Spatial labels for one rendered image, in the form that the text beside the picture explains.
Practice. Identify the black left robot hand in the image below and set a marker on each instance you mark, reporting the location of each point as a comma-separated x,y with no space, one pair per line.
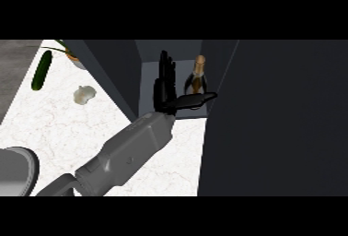
164,95

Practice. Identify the dark grey cabinet door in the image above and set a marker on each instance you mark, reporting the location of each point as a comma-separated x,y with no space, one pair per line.
281,123

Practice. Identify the green cucumber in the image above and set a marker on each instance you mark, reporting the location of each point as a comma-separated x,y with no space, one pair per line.
42,71

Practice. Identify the dark wine bottle gold neck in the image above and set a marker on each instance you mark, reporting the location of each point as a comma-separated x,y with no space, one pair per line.
198,71

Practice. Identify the white garlic bulb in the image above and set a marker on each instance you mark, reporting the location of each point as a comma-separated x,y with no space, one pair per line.
83,95

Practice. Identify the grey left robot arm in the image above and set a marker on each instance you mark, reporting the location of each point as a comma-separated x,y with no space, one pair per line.
132,147

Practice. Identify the grey round pan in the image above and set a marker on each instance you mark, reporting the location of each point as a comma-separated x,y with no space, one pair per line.
15,172

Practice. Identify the potted green plant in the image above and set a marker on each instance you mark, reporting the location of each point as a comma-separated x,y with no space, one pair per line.
77,62

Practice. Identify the dark grey cabinet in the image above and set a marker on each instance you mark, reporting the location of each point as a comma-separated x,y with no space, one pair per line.
113,67

